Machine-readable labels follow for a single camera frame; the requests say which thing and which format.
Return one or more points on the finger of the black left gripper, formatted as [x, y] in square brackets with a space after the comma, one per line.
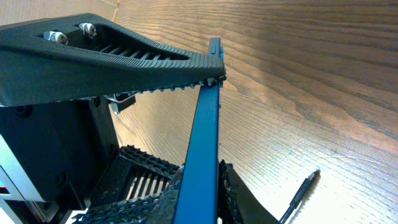
[85, 55]

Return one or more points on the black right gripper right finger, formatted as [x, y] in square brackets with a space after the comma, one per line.
[236, 203]

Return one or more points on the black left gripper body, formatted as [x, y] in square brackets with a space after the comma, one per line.
[57, 158]

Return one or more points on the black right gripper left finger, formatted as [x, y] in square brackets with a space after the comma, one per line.
[131, 188]

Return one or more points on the blue Galaxy smartphone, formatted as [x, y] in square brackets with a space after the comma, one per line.
[198, 195]

